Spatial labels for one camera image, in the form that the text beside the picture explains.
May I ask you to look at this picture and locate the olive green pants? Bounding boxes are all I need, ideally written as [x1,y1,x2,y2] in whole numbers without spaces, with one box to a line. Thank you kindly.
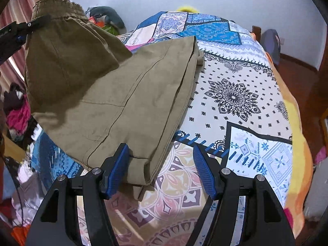
[24,0,204,200]

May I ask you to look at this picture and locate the orange red box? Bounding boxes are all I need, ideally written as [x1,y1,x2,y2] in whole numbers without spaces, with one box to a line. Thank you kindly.
[88,17,106,28]

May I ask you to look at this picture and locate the pink folded garment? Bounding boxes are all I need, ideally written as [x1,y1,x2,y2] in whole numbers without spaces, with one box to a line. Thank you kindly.
[125,38,154,53]

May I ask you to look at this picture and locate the green storage bag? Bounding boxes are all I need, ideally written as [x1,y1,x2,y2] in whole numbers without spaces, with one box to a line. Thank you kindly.
[102,24,119,36]

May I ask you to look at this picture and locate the patchwork blue bedspread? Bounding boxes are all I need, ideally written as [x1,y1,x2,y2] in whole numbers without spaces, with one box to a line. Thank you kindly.
[36,12,312,245]

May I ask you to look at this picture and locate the blue grey backpack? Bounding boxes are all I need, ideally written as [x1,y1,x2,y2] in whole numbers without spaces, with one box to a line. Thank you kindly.
[260,29,281,66]

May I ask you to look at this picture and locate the yellow curved bed footboard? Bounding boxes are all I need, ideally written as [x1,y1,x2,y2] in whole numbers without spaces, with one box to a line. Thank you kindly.
[176,6,199,13]

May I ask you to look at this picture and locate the striped brown curtain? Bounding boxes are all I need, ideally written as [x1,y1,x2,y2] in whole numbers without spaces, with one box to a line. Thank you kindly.
[0,0,71,93]

